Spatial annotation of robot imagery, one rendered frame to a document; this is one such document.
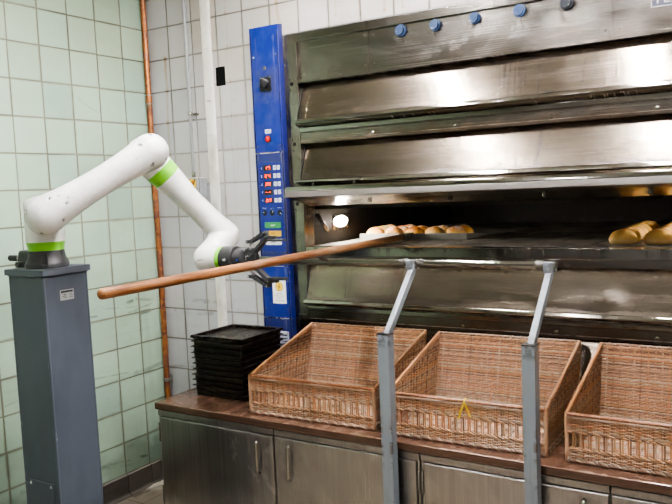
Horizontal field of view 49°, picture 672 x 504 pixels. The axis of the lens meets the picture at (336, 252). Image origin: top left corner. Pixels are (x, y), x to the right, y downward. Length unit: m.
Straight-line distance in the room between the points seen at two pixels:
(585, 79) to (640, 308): 0.81
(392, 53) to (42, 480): 2.06
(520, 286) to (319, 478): 1.02
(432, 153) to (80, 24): 1.71
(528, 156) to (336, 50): 0.95
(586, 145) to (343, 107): 1.00
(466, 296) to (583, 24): 1.07
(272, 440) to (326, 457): 0.24
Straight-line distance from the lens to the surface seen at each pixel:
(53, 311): 2.71
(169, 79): 3.78
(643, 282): 2.77
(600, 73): 2.77
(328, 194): 3.01
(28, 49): 3.47
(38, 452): 2.88
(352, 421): 2.70
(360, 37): 3.17
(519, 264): 2.45
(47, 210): 2.56
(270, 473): 2.92
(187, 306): 3.76
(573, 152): 2.77
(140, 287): 2.09
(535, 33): 2.87
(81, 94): 3.60
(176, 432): 3.19
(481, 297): 2.91
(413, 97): 3.00
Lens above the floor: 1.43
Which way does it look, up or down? 5 degrees down
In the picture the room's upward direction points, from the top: 3 degrees counter-clockwise
